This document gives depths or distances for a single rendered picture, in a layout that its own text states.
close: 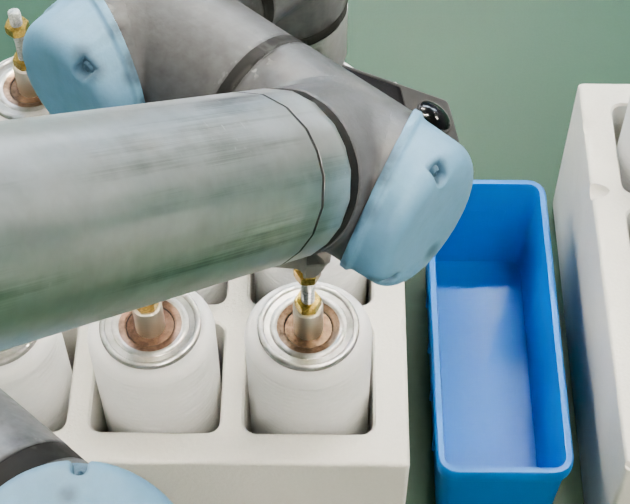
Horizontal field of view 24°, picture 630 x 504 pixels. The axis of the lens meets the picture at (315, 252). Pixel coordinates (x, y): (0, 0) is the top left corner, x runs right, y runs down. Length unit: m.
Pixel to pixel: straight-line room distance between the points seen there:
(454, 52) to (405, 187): 0.99
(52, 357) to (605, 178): 0.50
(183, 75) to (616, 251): 0.63
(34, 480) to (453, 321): 0.73
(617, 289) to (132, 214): 0.77
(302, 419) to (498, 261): 0.39
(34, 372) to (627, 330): 0.47
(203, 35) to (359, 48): 0.94
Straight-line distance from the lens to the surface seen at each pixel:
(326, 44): 0.80
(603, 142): 1.31
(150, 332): 1.08
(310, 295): 1.04
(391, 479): 1.13
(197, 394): 1.11
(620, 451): 1.15
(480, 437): 1.33
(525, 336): 1.39
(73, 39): 0.68
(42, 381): 1.11
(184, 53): 0.68
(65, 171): 0.48
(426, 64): 1.59
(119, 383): 1.08
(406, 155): 0.63
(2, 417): 0.77
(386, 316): 1.18
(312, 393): 1.07
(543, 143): 1.53
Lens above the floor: 1.16
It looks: 54 degrees down
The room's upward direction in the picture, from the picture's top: straight up
